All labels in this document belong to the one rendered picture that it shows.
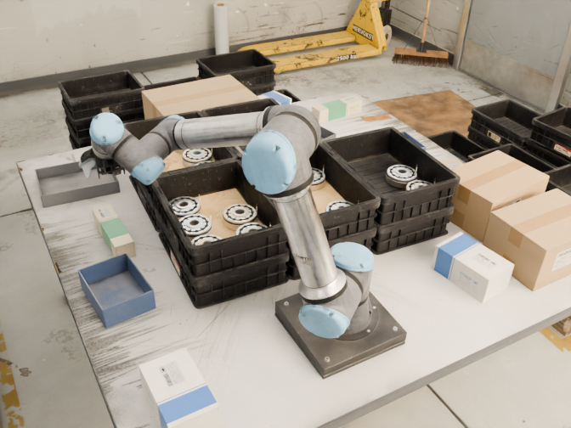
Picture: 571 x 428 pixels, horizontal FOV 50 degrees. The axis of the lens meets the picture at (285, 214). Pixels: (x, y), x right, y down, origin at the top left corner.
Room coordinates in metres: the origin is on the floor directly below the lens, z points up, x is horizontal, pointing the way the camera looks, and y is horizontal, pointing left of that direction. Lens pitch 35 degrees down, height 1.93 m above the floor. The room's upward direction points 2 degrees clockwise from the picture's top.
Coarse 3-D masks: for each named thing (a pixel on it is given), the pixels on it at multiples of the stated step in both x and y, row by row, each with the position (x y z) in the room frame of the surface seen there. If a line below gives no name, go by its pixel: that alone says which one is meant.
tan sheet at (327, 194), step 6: (324, 186) 1.74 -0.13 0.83; (330, 186) 1.74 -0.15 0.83; (312, 192) 1.70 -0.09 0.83; (318, 192) 1.70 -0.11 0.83; (324, 192) 1.70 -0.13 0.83; (330, 192) 1.70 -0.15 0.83; (336, 192) 1.70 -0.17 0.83; (318, 198) 1.66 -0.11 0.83; (324, 198) 1.66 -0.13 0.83; (330, 198) 1.67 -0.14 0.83; (336, 198) 1.67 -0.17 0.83; (342, 198) 1.67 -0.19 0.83; (318, 204) 1.63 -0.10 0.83; (324, 204) 1.63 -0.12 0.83; (318, 210) 1.59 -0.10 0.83; (324, 210) 1.60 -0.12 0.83
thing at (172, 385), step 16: (176, 352) 1.02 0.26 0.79; (144, 368) 0.97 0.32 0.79; (160, 368) 0.97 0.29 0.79; (176, 368) 0.97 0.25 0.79; (192, 368) 0.97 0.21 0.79; (144, 384) 0.95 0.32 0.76; (160, 384) 0.92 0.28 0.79; (176, 384) 0.92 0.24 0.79; (192, 384) 0.93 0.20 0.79; (160, 400) 0.88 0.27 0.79; (176, 400) 0.88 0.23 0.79; (192, 400) 0.88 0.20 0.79; (208, 400) 0.88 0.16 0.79; (160, 416) 0.86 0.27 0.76; (176, 416) 0.84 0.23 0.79; (192, 416) 0.84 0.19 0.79; (208, 416) 0.85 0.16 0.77
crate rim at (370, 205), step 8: (320, 144) 1.85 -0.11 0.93; (328, 152) 1.79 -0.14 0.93; (336, 160) 1.74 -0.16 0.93; (344, 168) 1.69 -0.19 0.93; (352, 176) 1.65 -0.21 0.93; (360, 184) 1.60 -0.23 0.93; (368, 192) 1.56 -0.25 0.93; (368, 200) 1.51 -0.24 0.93; (376, 200) 1.51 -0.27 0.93; (344, 208) 1.46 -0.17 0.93; (352, 208) 1.47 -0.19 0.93; (360, 208) 1.48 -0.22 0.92; (368, 208) 1.49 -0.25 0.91; (320, 216) 1.42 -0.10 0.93; (328, 216) 1.43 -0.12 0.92; (336, 216) 1.44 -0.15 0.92; (344, 216) 1.45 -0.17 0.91
